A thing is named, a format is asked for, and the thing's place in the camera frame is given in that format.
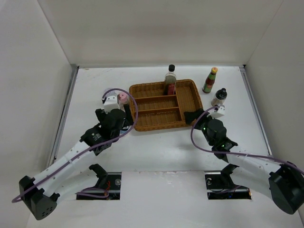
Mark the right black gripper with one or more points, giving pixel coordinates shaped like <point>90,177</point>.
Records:
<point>190,116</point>

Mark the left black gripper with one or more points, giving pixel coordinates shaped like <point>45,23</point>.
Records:
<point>101,114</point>

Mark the pink-cap spice jar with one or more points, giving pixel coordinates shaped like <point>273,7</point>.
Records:
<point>123,100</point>

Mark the tall red-label glass bottle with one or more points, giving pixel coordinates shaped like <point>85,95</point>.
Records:
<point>170,81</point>

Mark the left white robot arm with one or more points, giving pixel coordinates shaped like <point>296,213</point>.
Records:
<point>77,172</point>

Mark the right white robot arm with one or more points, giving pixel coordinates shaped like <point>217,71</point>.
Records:
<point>281,181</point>

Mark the white-lid dark jam jar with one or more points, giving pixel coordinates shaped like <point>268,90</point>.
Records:
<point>109,92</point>

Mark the black-cap pepper shaker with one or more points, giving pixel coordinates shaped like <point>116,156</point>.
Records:
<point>219,97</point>

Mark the green-label red sauce bottle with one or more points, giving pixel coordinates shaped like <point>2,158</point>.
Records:
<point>210,80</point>

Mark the brown wicker divided tray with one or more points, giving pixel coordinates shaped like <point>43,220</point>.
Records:
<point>157,111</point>

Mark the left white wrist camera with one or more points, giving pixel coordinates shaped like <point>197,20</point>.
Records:
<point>110,103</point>

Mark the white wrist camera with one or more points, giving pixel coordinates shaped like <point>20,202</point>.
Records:
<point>218,112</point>
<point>110,103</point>

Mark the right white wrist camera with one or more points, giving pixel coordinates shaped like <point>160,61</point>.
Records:
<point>218,112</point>

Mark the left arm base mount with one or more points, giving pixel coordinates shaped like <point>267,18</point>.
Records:
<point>107,186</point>

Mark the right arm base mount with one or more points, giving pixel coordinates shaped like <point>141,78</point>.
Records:
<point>220,186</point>

